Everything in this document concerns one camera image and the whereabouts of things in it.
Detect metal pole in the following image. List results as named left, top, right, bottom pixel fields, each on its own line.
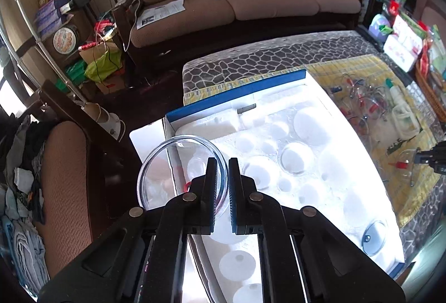
left=9, top=0, right=86, bottom=105

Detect printed paper sheet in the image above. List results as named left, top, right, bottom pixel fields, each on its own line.
left=137, top=0, right=185, bottom=30

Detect pile of clear cupping cups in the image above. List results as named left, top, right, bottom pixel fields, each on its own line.
left=328, top=74, right=387, bottom=136

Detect brown cardboard box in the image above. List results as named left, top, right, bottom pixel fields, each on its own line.
left=79, top=41, right=126, bottom=94

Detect pale purple container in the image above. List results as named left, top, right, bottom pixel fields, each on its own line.
left=369, top=14, right=392, bottom=42

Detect clear cup without valve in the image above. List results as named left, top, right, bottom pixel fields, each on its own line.
left=280, top=142, right=316, bottom=176

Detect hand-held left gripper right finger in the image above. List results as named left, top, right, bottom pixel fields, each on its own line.
left=228, top=157, right=406, bottom=303

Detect purple white box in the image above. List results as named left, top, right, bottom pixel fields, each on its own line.
left=35, top=0, right=72, bottom=23
left=37, top=15, right=67, bottom=38

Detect white cable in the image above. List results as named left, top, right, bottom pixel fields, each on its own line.
left=117, top=0, right=143, bottom=52

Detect round cookie tin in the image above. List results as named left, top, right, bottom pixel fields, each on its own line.
left=53, top=26, right=79, bottom=54

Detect brown armchair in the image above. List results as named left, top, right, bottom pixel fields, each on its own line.
left=35, top=80, right=140, bottom=279

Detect white red print packets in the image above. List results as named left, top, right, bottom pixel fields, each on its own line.
left=383, top=15, right=427, bottom=71

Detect dark green tube piece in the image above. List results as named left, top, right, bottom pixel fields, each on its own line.
left=387, top=139, right=415, bottom=155

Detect blue tinted clear cup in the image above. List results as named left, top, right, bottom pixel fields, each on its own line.
left=360, top=221, right=387, bottom=256

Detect grey stone pattern blanket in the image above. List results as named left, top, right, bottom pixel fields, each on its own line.
left=182, top=30, right=446, bottom=255

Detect green packages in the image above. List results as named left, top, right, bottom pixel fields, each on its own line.
left=418, top=24, right=446, bottom=80

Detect pile of clothes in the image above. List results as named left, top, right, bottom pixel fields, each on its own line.
left=0, top=115, right=51, bottom=297

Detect white foam tray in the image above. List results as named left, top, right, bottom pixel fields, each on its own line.
left=171, top=78, right=406, bottom=303

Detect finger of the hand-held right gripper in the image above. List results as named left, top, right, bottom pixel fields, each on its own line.
left=415, top=141, right=446, bottom=174

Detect wicker basket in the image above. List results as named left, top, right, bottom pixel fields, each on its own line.
left=415, top=59, right=446, bottom=122

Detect lime green bag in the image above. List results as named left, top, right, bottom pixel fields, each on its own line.
left=84, top=48, right=122, bottom=82

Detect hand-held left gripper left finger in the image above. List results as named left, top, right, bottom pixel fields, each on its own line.
left=37, top=157, right=218, bottom=303

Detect dark wooden side table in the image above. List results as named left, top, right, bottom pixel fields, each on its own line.
left=111, top=5, right=140, bottom=87

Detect large clear cup red valve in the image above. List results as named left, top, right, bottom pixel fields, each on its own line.
left=137, top=136, right=231, bottom=220

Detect white lamp head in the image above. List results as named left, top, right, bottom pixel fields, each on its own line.
left=82, top=102, right=126, bottom=142

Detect white foam tray box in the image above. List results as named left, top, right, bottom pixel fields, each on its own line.
left=130, top=69, right=408, bottom=281

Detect dark green box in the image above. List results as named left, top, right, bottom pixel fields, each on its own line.
left=64, top=61, right=88, bottom=84

